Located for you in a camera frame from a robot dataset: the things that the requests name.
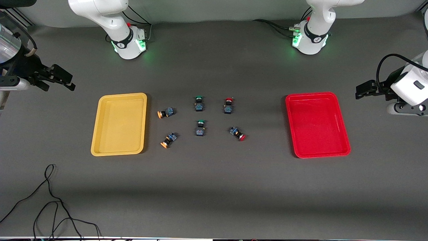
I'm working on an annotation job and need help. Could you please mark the yellow cap push button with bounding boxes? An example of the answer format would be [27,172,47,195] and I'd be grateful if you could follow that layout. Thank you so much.
[157,107,175,119]
[160,132,178,149]

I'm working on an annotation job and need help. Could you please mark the red plastic tray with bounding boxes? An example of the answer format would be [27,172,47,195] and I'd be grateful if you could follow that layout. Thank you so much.
[285,92,351,159]

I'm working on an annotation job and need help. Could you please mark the yellow plastic tray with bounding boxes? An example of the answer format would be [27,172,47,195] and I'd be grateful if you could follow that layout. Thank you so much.
[91,93,148,157]

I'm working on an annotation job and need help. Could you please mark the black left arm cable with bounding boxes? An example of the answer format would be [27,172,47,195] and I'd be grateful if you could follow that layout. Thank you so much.
[376,54,428,88]

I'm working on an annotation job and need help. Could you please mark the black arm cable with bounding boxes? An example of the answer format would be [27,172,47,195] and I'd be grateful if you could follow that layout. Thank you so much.
[12,32,38,58]
[376,54,428,88]

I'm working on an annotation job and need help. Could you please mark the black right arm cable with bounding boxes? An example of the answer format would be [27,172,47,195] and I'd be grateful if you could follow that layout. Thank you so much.
[12,32,38,58]

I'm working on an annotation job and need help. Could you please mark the aluminium frame rail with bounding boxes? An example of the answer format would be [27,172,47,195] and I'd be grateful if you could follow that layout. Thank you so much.
[0,8,35,28]

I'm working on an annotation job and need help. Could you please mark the black right arm base cables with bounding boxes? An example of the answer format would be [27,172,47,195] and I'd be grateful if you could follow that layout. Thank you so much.
[122,5,153,43]

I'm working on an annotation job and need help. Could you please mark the black arm base cables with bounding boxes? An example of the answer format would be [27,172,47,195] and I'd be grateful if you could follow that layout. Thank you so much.
[252,7,313,38]
[122,5,153,43]

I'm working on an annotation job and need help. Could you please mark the thin black loose cable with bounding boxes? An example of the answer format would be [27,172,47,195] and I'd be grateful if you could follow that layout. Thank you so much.
[33,201,101,241]
[0,164,82,241]

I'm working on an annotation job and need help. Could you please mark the black left arm base cables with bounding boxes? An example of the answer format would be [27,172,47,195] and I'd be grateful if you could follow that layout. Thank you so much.
[252,7,313,38]

